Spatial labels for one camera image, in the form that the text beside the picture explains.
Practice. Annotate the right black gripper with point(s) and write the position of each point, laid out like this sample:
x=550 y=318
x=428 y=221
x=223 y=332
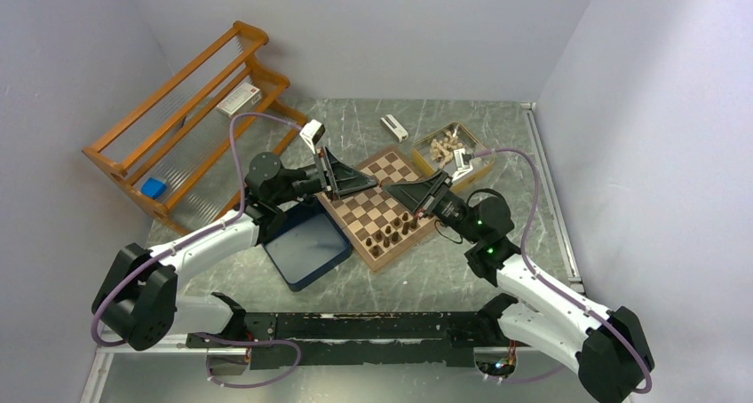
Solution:
x=414 y=194

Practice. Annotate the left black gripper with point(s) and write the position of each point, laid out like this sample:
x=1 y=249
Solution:
x=341 y=179

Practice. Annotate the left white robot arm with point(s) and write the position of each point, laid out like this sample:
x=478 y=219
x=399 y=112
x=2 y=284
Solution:
x=138 y=303

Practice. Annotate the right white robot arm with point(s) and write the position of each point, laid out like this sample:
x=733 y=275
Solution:
x=607 y=349

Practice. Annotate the wooden chess board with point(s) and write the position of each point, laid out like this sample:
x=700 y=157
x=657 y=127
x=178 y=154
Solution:
x=360 y=216

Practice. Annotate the light chess pieces pile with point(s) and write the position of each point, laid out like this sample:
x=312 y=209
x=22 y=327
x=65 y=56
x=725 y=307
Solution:
x=442 y=147

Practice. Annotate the dark chess piece hollow base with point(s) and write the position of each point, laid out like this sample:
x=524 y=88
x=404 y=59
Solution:
x=375 y=250

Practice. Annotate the gold metal tin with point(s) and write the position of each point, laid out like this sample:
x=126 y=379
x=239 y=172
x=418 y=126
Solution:
x=481 y=166

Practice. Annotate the white power bank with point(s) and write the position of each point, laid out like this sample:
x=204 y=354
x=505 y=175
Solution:
x=394 y=127

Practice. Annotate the blue metal tin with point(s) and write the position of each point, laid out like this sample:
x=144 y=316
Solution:
x=308 y=245

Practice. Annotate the white cardboard box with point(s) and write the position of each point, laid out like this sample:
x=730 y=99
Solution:
x=243 y=97

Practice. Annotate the orange wooden rack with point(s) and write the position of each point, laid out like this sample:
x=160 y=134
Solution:
x=177 y=135

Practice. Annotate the blue plastic case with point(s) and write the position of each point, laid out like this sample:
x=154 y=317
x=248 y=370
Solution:
x=153 y=188

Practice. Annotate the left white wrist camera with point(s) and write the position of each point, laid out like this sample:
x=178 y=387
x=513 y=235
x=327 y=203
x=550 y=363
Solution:
x=311 y=134

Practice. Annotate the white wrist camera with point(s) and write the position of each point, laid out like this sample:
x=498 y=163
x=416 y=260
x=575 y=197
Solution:
x=311 y=134
x=463 y=161

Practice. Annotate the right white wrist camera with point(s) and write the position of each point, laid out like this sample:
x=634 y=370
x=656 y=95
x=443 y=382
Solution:
x=463 y=161

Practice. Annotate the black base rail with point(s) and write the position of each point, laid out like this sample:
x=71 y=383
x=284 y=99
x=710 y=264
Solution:
x=453 y=339

